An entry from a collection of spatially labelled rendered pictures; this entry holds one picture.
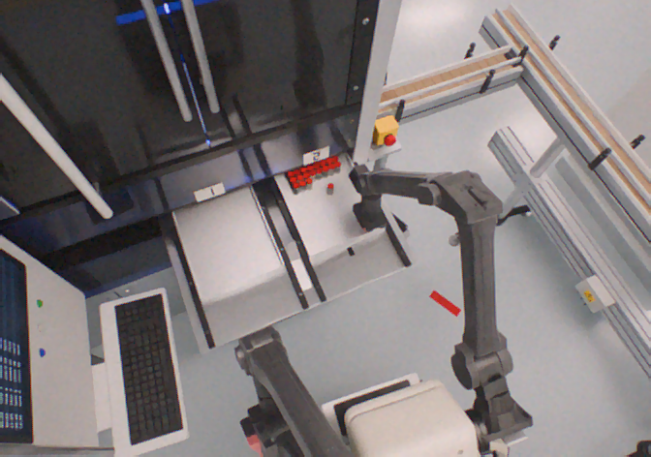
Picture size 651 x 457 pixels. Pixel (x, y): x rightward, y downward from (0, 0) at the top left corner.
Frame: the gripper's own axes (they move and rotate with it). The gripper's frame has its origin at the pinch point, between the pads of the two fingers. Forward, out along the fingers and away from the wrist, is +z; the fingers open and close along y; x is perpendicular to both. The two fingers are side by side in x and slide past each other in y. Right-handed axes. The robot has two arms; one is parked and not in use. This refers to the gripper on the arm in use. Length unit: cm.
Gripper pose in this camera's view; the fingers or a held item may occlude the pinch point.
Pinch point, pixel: (367, 229)
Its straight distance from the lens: 151.3
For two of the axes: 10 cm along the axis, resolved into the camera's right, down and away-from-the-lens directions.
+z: 0.1, 5.6, 8.3
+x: -9.2, 3.4, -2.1
